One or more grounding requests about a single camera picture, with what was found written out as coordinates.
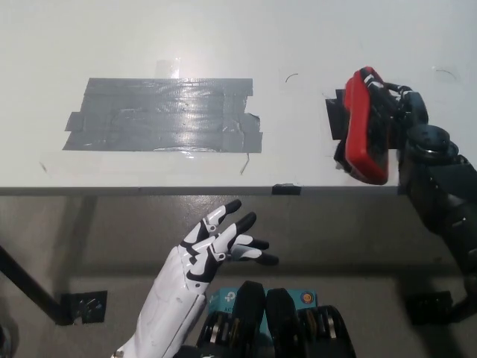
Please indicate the small black tape strip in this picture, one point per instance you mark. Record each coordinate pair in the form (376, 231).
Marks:
(286, 189)

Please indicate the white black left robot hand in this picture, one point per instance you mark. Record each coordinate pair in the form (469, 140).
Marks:
(171, 291)

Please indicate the red digital multimeter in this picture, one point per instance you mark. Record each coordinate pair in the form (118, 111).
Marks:
(363, 141)

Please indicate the large grey duct tape patch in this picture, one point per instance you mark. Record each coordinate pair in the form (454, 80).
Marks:
(160, 115)

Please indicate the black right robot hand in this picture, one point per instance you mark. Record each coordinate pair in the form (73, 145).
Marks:
(410, 108)

